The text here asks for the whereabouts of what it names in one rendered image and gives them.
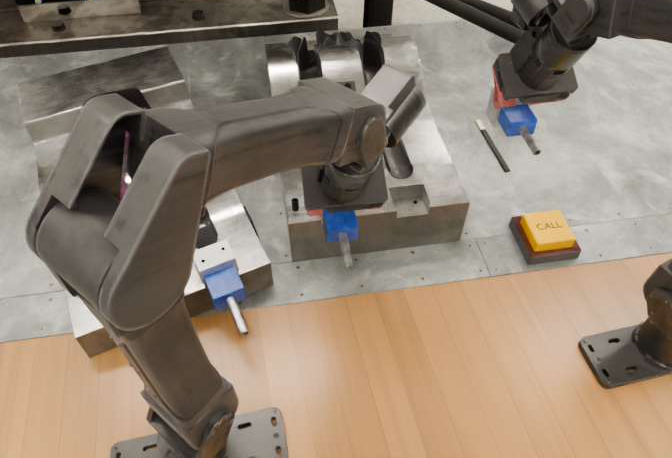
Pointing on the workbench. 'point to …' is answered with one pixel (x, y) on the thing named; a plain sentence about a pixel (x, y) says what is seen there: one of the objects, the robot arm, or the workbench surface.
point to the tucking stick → (492, 146)
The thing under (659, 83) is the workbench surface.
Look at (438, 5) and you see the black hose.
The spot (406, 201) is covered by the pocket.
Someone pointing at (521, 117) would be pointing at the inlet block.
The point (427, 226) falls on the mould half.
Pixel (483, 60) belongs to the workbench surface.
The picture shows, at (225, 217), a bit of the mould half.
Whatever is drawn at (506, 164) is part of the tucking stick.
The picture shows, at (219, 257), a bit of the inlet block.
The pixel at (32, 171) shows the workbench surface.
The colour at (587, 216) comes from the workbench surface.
